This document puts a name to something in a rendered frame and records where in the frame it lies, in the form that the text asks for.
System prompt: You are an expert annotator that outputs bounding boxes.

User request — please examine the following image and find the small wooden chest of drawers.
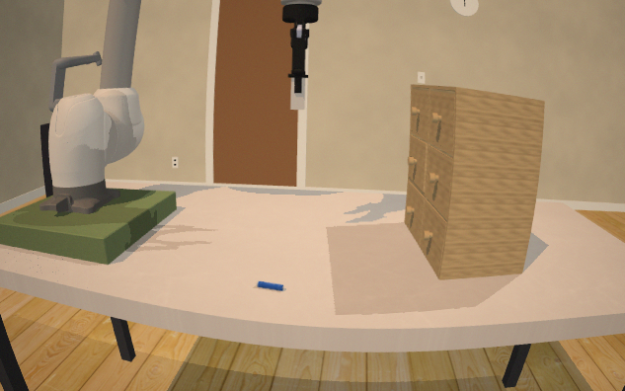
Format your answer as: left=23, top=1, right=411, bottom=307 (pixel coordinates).
left=404, top=84, right=545, bottom=280

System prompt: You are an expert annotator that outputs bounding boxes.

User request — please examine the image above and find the blue cylinder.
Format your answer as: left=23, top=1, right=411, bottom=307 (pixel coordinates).
left=257, top=281, right=284, bottom=291

